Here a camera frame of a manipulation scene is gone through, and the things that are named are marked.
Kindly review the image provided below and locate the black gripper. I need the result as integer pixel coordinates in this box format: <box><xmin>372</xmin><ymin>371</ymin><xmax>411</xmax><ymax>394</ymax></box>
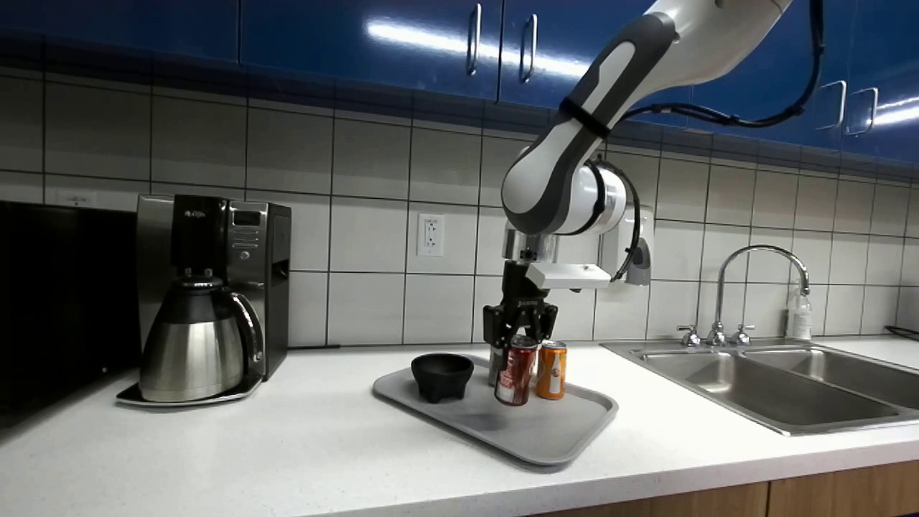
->
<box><xmin>481</xmin><ymin>257</ymin><xmax>560</xmax><ymax>351</ymax></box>

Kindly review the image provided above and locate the red soda can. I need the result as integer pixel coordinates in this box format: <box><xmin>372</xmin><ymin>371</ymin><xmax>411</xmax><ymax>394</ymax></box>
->
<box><xmin>494</xmin><ymin>333</ymin><xmax>539</xmax><ymax>408</ymax></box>

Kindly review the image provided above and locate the orange soda can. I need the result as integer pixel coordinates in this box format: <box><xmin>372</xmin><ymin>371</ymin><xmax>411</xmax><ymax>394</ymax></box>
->
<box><xmin>530</xmin><ymin>339</ymin><xmax>569</xmax><ymax>401</ymax></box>

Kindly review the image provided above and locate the grey plastic tray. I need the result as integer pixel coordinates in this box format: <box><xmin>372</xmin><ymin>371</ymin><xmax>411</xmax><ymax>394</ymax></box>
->
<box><xmin>371</xmin><ymin>353</ymin><xmax>619</xmax><ymax>470</ymax></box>

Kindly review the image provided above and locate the black bowl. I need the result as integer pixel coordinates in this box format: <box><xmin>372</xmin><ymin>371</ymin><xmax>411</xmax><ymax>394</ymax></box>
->
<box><xmin>411</xmin><ymin>351</ymin><xmax>477</xmax><ymax>405</ymax></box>

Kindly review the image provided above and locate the chrome gooseneck faucet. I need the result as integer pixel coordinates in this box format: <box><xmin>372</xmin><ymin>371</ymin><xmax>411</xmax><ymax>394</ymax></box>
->
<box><xmin>711</xmin><ymin>241</ymin><xmax>813</xmax><ymax>348</ymax></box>

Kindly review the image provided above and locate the black steel coffee maker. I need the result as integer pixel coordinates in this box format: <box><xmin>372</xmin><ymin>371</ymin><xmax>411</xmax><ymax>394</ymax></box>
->
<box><xmin>114</xmin><ymin>191</ymin><xmax>292</xmax><ymax>409</ymax></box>

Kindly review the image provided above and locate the stainless steel double sink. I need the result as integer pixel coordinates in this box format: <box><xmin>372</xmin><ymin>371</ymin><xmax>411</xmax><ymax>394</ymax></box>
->
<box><xmin>612</xmin><ymin>339</ymin><xmax>919</xmax><ymax>440</ymax></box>

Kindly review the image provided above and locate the clear soap bottle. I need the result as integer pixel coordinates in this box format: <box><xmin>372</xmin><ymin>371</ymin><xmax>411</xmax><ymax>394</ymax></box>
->
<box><xmin>783</xmin><ymin>283</ymin><xmax>816</xmax><ymax>345</ymax></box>

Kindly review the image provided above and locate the blue upper cabinet door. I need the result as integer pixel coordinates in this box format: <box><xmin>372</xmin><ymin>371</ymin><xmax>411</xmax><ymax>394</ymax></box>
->
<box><xmin>725</xmin><ymin>0</ymin><xmax>853</xmax><ymax>147</ymax></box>
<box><xmin>847</xmin><ymin>0</ymin><xmax>919</xmax><ymax>167</ymax></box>
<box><xmin>0</xmin><ymin>0</ymin><xmax>241</xmax><ymax>65</ymax></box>
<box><xmin>496</xmin><ymin>0</ymin><xmax>664</xmax><ymax>112</ymax></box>
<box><xmin>237</xmin><ymin>0</ymin><xmax>499</xmax><ymax>104</ymax></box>

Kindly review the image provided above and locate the stainless steel carafe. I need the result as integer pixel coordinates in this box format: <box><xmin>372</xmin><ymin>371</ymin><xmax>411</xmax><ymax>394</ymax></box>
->
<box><xmin>137</xmin><ymin>279</ymin><xmax>264</xmax><ymax>401</ymax></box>

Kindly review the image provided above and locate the black microwave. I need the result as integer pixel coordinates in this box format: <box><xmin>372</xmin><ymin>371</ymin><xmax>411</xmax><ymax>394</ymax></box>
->
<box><xmin>0</xmin><ymin>198</ymin><xmax>141</xmax><ymax>425</ymax></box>

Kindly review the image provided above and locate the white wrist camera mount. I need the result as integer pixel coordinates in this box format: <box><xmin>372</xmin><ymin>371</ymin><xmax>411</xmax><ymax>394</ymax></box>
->
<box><xmin>523</xmin><ymin>257</ymin><xmax>613</xmax><ymax>292</ymax></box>

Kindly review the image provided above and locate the white wall outlet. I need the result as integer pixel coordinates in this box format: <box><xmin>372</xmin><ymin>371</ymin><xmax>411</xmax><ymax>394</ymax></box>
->
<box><xmin>417</xmin><ymin>208</ymin><xmax>447</xmax><ymax>257</ymax></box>

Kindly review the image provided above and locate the white wall soap dispenser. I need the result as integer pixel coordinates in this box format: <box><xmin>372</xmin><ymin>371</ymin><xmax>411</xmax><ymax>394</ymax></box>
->
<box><xmin>599</xmin><ymin>203</ymin><xmax>656</xmax><ymax>286</ymax></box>

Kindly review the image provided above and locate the silver upper cabinet handle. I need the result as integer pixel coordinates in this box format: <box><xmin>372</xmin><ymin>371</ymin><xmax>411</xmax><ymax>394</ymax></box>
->
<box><xmin>853</xmin><ymin>82</ymin><xmax>880</xmax><ymax>138</ymax></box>
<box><xmin>517</xmin><ymin>12</ymin><xmax>539</xmax><ymax>85</ymax></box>
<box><xmin>464</xmin><ymin>0</ymin><xmax>484</xmax><ymax>81</ymax></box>
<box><xmin>820</xmin><ymin>76</ymin><xmax>850</xmax><ymax>132</ymax></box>

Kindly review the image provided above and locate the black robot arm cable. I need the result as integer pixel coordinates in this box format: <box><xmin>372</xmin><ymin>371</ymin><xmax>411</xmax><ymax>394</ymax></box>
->
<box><xmin>592</xmin><ymin>0</ymin><xmax>830</xmax><ymax>283</ymax></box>

